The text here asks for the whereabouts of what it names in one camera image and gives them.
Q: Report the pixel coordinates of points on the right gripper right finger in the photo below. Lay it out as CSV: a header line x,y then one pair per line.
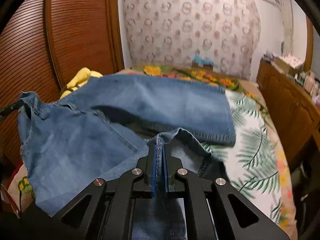
x,y
170,166

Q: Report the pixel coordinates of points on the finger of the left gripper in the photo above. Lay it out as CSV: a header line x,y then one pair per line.
x,y
7,110

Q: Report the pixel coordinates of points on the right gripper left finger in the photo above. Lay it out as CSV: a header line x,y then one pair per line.
x,y
147,185

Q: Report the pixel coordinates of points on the palm leaf print sheet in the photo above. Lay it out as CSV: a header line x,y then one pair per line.
x,y
251,163

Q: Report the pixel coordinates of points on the floral blanket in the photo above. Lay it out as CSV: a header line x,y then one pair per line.
x,y
287,220

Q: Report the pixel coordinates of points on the yellow plush toy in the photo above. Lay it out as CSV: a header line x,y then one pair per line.
x,y
79,80

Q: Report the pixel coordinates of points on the brown louvered wardrobe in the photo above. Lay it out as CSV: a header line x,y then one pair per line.
x,y
44,43

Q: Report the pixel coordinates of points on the cardboard box with blue cloth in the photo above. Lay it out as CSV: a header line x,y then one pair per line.
x,y
199,62

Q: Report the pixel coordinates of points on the wooden sideboard cabinet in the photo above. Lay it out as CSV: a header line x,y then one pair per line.
x,y
294,115

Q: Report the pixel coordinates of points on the circle pattern curtain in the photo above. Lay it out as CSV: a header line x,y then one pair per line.
x,y
224,32

